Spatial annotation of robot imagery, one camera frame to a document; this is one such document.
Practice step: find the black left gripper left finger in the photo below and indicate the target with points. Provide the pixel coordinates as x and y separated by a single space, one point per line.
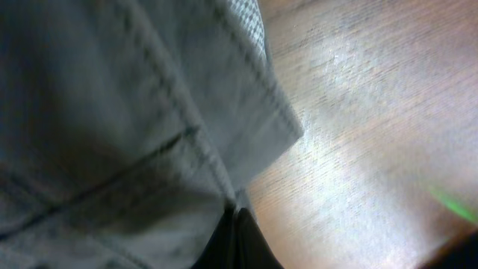
219 252

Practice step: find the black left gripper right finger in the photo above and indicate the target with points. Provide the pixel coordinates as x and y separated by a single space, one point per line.
252 250

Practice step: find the grey shorts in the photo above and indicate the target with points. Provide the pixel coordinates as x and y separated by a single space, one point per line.
128 127

